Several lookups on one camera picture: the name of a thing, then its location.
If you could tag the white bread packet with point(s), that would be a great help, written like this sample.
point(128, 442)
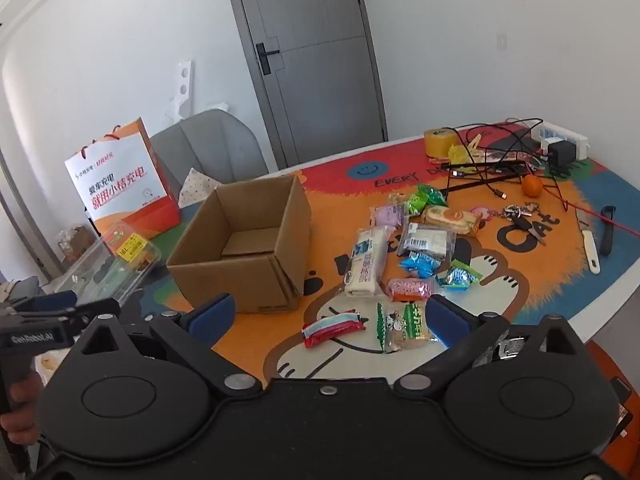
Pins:
point(367, 262)

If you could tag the person's left hand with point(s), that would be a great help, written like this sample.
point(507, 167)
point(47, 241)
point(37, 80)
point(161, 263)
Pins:
point(20, 405)

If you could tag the grey chair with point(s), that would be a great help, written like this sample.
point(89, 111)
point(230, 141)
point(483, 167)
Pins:
point(215, 145)

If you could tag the red striped snack packet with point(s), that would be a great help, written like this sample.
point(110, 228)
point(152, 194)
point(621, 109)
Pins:
point(332, 329)

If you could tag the clear plastic food container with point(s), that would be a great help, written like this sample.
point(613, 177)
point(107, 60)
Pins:
point(105, 270)

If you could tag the clear barcode snack packet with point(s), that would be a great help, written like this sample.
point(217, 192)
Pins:
point(427, 241)

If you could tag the green snack packet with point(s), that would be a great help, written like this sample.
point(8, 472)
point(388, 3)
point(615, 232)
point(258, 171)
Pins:
point(425, 200)

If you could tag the green white cracker packet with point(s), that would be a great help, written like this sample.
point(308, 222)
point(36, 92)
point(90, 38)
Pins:
point(407, 327)

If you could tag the cardboard box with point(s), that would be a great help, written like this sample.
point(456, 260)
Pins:
point(295, 230)

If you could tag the clear food bag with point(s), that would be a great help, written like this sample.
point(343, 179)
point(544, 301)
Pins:
point(77, 245)

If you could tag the dotted cushion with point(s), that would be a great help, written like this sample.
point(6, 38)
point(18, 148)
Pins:
point(197, 187)

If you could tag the white foam piece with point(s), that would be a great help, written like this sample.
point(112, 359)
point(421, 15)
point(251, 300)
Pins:
point(182, 85)

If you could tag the white power strip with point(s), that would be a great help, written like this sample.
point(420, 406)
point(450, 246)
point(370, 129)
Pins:
point(565, 136)

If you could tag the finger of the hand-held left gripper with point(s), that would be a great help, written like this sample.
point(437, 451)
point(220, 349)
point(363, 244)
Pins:
point(92, 310)
point(47, 302)

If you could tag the grey door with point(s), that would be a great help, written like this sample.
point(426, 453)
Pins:
point(310, 85)

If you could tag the cream cake packet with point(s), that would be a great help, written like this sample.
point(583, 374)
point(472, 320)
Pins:
point(450, 220)

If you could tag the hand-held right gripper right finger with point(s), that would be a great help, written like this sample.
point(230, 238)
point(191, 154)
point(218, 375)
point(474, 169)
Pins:
point(447, 322)

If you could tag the cartoon table mat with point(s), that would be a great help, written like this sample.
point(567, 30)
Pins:
point(550, 240)

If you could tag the orange white paper bag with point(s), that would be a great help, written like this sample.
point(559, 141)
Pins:
point(120, 185)

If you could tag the dark flat device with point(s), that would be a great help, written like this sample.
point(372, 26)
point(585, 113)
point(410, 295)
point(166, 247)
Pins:
point(512, 141)

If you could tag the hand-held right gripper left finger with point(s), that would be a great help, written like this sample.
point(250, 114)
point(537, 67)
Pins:
point(215, 316)

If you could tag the purple snack packet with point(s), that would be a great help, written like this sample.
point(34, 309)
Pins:
point(387, 216)

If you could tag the black charger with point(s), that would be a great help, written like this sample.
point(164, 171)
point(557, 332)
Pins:
point(561, 152)

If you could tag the key bunch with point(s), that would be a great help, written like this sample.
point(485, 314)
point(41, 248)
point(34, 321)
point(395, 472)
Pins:
point(520, 215)

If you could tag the yellow tape roll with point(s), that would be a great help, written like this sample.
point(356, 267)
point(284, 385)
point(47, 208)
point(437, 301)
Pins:
point(439, 144)

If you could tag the pink snack packet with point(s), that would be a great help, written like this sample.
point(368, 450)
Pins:
point(410, 289)

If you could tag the tangerine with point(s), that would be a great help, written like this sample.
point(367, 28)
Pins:
point(532, 186)

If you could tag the blue green-edged candy packet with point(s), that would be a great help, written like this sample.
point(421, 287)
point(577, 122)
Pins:
point(459, 276)

